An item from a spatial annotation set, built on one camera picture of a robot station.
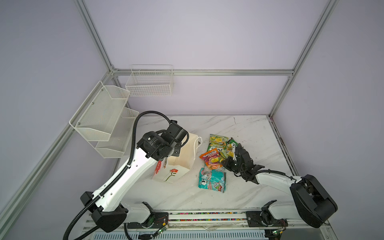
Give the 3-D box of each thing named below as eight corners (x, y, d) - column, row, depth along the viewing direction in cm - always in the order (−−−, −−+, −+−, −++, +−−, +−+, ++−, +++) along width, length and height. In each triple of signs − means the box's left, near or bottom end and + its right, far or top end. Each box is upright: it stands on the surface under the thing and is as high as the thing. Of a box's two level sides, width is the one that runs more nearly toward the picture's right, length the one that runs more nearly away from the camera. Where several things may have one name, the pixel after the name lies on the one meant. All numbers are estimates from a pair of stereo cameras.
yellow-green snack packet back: (207, 151, 102) (207, 148, 99) (210, 136, 110) (210, 133, 107) (226, 154, 100) (227, 152, 98) (227, 139, 108) (228, 137, 106)
